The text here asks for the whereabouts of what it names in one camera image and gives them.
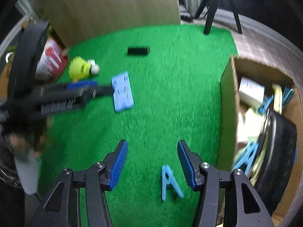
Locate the small black cylinder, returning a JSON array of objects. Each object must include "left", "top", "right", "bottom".
[{"left": 127, "top": 46, "right": 150, "bottom": 55}]

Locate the yellow chopstick wrapper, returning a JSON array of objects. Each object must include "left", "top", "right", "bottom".
[{"left": 272, "top": 84, "right": 283, "bottom": 114}]

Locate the cardboard box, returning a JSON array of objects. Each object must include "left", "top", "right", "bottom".
[{"left": 216, "top": 55, "right": 302, "bottom": 226}]

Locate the grey patterned sleeve forearm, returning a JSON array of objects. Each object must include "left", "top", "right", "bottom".
[{"left": 0, "top": 135, "right": 22, "bottom": 189}]

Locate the black foil package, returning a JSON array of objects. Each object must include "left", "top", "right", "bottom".
[{"left": 254, "top": 110, "right": 297, "bottom": 215}]

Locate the yellow plastic shuttlecock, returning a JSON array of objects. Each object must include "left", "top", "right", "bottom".
[{"left": 68, "top": 56, "right": 100, "bottom": 82}]

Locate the black tripod stand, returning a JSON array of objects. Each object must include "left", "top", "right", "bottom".
[{"left": 194, "top": 0, "right": 242, "bottom": 35}]

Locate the green artificial grass mat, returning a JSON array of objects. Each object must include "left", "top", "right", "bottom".
[{"left": 39, "top": 25, "right": 237, "bottom": 226}]

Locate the red white flower pot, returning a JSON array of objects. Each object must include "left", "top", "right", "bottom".
[{"left": 35, "top": 38, "right": 69, "bottom": 82}]

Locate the person's left hand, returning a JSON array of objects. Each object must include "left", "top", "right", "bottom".
[{"left": 7, "top": 117, "right": 53, "bottom": 159}]

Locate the blue clothespin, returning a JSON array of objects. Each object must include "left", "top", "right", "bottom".
[
  {"left": 282, "top": 86, "right": 294, "bottom": 110},
  {"left": 233, "top": 141, "right": 259, "bottom": 176},
  {"left": 257, "top": 95, "right": 274, "bottom": 115},
  {"left": 161, "top": 165, "right": 184, "bottom": 201}
]

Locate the cardboard back panel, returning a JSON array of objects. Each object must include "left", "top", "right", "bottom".
[{"left": 34, "top": 0, "right": 180, "bottom": 47}]

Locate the light blue plastic card holder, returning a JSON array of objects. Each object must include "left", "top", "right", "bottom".
[{"left": 111, "top": 71, "right": 134, "bottom": 112}]

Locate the white power adapter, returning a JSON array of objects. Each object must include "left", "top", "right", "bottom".
[{"left": 238, "top": 77, "right": 265, "bottom": 109}]

